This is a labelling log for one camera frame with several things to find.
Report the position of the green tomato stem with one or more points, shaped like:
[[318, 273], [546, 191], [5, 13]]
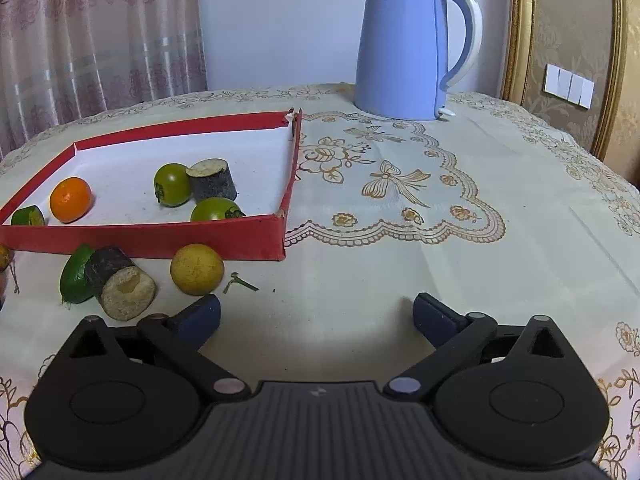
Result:
[[239, 283]]

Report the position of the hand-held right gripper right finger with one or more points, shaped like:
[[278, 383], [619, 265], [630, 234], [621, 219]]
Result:
[[437, 321]]

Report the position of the yellow round longan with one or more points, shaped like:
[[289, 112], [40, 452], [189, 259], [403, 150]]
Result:
[[196, 269]]

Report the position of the small green citrus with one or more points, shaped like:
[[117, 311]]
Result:
[[27, 216]]

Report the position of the pink floral curtain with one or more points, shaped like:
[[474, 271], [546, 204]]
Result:
[[100, 35]]

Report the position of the gold wall panel frame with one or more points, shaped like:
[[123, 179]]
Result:
[[517, 35]]

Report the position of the light blue electric kettle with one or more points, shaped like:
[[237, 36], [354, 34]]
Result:
[[400, 50]]

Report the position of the red cardboard tray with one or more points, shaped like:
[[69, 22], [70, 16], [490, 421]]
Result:
[[150, 242]]

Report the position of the green lemon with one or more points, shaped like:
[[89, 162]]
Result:
[[72, 275]]

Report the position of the dark sugarcane piece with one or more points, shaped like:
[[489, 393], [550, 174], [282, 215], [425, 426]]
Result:
[[107, 265], [212, 185]]

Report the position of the orange mandarin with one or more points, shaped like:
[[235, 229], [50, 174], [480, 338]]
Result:
[[71, 200]]

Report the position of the white wall switch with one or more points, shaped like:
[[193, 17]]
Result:
[[569, 85]]

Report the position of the cream embroidered tablecloth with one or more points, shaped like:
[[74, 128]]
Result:
[[400, 260]]

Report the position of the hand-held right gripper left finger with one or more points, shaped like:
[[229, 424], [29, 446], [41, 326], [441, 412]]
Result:
[[197, 317]]

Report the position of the green tomato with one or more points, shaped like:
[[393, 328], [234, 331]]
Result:
[[215, 211], [172, 184]]

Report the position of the small longan with twig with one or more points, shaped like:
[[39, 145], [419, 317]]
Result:
[[4, 257]]

